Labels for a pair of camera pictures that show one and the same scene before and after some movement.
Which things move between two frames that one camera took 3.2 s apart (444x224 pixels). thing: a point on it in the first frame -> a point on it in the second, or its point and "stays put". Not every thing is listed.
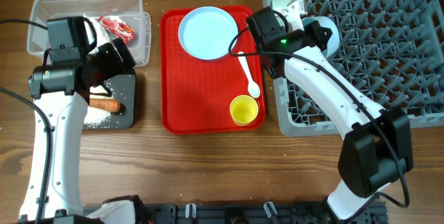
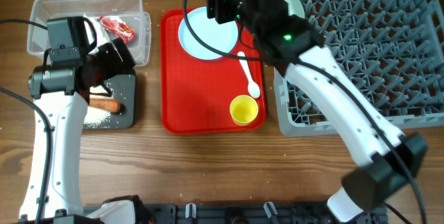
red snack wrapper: (123, 31) stays put
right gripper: (310, 32) -> (217, 1)
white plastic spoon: (253, 87) stays put
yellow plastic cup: (243, 109) stays put
